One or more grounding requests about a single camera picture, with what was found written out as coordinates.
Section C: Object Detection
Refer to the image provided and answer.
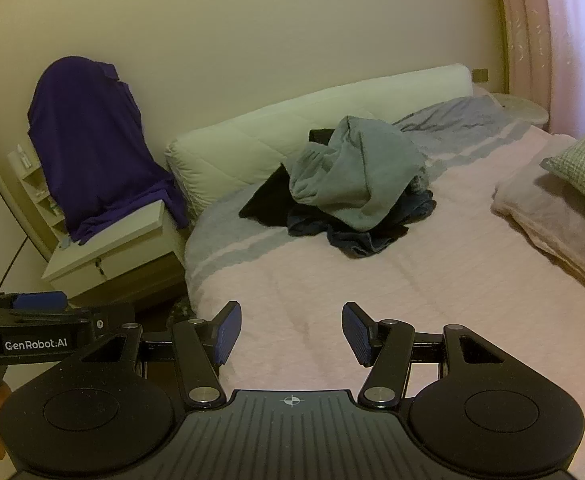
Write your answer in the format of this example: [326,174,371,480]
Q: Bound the round white side table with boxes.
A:
[489,92,551,126]

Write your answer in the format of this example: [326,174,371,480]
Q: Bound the purple cloth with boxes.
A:
[27,56,191,246]

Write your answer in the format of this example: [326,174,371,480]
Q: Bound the pink curtain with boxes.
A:
[492,0,585,139]

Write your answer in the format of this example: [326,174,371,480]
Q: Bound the grey-green knitted sweater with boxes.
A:
[288,115,428,234]

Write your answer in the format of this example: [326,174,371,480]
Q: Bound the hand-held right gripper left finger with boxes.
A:
[70,301,244,409]

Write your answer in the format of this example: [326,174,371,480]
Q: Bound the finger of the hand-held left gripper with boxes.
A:
[0,291,67,315]

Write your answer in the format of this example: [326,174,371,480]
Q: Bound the pink bed cover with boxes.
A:
[185,85,585,411]

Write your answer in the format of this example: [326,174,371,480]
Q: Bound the thin dark cable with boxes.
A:
[0,235,29,294]

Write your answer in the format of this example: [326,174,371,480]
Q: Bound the dark blue jeans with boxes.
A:
[287,180,437,260]

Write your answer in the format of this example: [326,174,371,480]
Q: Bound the white nightstand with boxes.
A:
[41,199,189,307]

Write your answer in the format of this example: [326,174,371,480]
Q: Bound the white quilted headboard cushion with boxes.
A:
[165,63,474,229]

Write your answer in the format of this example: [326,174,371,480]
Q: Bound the folded pink blanket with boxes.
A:
[491,132,585,322]

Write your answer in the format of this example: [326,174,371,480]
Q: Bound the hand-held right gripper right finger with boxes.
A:
[341,302,515,409]

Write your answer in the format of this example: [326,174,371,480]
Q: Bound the grey wrinkled sheet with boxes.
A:
[392,95,516,161]

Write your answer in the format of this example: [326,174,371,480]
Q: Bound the white shelf unit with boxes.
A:
[6,142,71,241]

